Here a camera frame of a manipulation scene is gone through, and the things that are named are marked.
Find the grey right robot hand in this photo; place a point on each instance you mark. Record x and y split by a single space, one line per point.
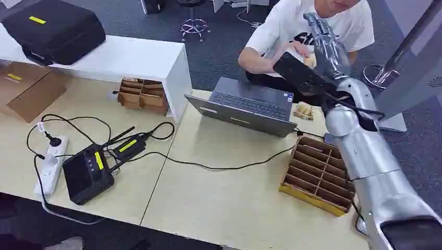
328 51

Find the black smartphone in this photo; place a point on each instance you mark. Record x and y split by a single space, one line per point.
298 74

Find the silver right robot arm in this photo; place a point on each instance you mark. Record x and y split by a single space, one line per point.
369 162

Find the round chrome stool base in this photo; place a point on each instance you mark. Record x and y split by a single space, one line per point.
378 76

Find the person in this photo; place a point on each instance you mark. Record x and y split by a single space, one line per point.
276 24

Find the grey display stand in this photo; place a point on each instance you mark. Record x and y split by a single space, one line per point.
414 58

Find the small grey card case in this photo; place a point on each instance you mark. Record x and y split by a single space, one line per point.
329 138

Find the grey laptop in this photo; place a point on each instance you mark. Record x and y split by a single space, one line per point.
248 110

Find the wooden card box, yellow edge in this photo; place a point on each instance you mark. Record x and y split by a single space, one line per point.
310 176

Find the chrome stool base with spokes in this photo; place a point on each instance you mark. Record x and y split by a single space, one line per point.
194 27

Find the white desk shelf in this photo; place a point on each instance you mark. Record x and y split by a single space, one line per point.
138 58

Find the plain wooden card box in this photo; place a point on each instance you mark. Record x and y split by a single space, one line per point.
141 96

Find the small white round object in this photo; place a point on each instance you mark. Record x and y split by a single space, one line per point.
112 95

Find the black power adapter, yellow label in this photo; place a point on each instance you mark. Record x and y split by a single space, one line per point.
129 147

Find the black router with antennas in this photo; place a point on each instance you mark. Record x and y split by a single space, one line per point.
86 174

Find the black carrying case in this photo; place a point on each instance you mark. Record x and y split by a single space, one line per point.
55 31

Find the black power plug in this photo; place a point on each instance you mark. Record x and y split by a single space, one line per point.
53 140

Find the white power strip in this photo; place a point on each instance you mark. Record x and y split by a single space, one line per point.
51 165

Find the brown cardboard box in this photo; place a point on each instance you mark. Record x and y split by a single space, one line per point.
27 89

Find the pale shoe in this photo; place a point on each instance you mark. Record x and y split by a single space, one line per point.
65 243

